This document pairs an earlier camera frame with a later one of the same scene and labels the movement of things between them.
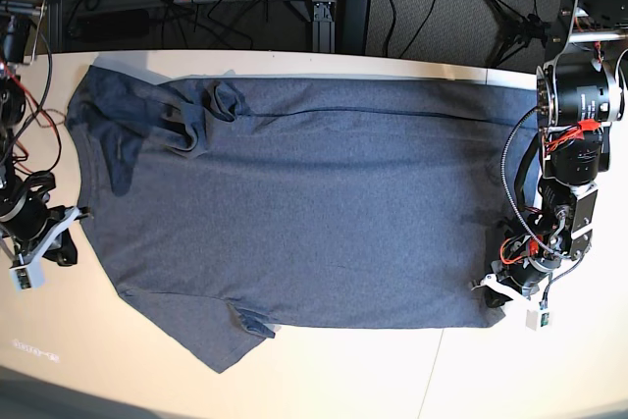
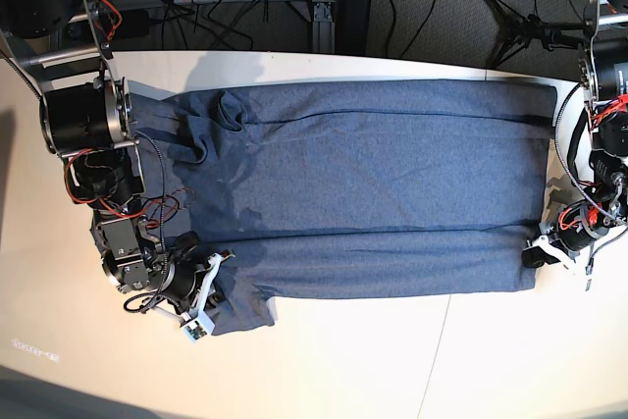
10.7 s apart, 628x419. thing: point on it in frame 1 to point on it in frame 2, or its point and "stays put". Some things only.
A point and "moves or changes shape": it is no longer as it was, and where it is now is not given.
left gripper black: (30, 221) to (182, 287)
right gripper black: (516, 276) to (573, 239)
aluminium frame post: (323, 31) stays put
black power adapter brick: (353, 18) stays put
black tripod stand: (519, 28) stays put
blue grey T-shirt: (227, 208) moves or changes shape
